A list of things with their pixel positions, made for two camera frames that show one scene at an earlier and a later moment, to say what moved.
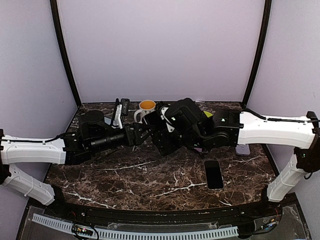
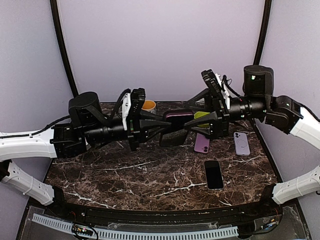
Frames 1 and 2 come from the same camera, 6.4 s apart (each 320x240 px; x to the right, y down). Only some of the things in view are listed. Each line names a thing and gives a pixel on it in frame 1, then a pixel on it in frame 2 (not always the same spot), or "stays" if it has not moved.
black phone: x=214 y=175 stays
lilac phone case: x=242 y=149 stays
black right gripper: x=162 y=139 → x=220 y=117
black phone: x=213 y=174 stays
